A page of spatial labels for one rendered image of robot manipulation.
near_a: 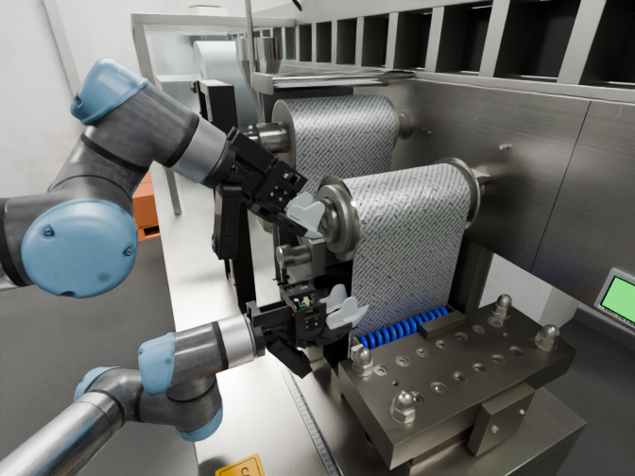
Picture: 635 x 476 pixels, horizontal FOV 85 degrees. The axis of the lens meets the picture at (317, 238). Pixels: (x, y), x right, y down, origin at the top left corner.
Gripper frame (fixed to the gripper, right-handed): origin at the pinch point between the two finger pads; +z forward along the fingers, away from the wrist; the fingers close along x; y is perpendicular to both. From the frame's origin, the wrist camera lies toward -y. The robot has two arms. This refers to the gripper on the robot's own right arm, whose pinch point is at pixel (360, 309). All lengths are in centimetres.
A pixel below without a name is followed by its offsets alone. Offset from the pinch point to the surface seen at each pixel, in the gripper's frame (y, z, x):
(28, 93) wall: 7, -113, 348
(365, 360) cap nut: -2.8, -3.9, -8.1
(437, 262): 5.8, 16.3, -0.3
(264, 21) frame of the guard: 50, 18, 102
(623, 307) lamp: 8.1, 29.4, -23.9
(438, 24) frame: 45, 31, 25
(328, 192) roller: 20.7, -3.4, 6.7
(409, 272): 5.3, 9.9, -0.2
